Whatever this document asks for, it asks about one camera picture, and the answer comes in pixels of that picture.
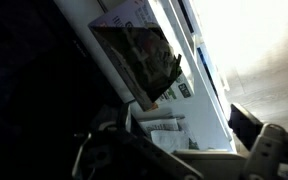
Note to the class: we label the white cardboard box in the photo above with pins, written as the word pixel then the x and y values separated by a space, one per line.
pixel 124 16

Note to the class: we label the black flat screen TV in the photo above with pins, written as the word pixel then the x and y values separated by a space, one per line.
pixel 34 66

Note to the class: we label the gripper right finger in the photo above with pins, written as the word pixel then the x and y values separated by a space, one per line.
pixel 270 150

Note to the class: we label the white TV cabinet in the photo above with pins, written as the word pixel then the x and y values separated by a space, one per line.
pixel 204 110

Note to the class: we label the white packet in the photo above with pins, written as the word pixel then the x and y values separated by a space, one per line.
pixel 169 140

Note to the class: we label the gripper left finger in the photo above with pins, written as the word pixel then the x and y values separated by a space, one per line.
pixel 130 150

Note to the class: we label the printed paper booklet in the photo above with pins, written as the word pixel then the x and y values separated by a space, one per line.
pixel 157 124

